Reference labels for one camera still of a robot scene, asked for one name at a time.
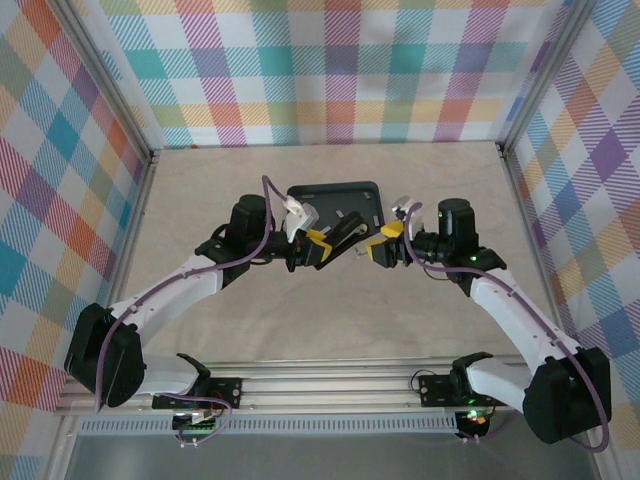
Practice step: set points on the dark grey plastic tray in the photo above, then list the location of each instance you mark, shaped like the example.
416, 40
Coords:
345, 197

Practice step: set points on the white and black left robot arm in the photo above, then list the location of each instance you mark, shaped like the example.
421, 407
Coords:
165, 290

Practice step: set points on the grey metal panel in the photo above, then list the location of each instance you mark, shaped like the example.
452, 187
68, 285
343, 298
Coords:
325, 460

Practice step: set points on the aluminium frame post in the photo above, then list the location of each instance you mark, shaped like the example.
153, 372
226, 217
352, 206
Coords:
545, 75
100, 75

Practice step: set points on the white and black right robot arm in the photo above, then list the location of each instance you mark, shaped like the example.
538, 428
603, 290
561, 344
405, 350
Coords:
515, 310

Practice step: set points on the aluminium side rail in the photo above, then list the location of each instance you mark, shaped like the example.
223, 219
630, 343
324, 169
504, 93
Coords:
142, 200
520, 200

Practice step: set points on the small circuit board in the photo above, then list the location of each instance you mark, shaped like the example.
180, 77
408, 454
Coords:
197, 422
472, 417

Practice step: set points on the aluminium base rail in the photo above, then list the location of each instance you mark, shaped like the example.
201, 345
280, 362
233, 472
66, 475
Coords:
325, 395

